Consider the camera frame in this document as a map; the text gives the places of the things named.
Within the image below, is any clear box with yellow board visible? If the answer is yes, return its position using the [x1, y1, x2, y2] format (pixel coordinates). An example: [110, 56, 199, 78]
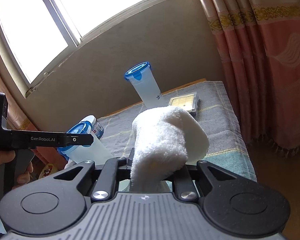
[168, 92, 199, 117]

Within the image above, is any tall clear container blue lid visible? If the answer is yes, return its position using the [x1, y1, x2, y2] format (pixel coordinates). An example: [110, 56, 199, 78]
[57, 121, 113, 167]

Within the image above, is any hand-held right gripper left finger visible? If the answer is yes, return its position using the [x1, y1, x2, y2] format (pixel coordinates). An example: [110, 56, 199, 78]
[54, 147, 137, 202]

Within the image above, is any white lidded wipes tub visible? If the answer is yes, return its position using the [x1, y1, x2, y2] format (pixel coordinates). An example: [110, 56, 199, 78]
[80, 115, 105, 140]

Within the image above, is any person's left hand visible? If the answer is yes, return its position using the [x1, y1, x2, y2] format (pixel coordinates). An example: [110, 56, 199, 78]
[0, 149, 33, 190]

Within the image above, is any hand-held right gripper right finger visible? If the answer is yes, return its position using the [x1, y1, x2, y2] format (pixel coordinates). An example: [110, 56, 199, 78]
[171, 160, 237, 202]

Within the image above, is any white trash bin yellow bag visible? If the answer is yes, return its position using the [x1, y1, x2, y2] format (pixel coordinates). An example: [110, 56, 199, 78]
[39, 162, 57, 180]

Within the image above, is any window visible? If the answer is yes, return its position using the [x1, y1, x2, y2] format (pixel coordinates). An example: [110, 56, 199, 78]
[0, 0, 185, 98]

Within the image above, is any tall clear container crown mark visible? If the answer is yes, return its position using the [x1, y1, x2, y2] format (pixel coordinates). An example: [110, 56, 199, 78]
[124, 61, 163, 108]

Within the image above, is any grey and teal checked tablecloth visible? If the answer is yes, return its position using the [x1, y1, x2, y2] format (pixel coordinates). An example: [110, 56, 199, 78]
[96, 81, 257, 182]

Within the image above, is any white fluffy towel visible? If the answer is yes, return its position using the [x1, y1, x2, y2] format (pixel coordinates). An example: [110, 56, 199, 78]
[129, 106, 210, 193]

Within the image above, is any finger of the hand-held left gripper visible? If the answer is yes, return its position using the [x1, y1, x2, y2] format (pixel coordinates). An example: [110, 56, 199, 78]
[65, 133, 94, 147]

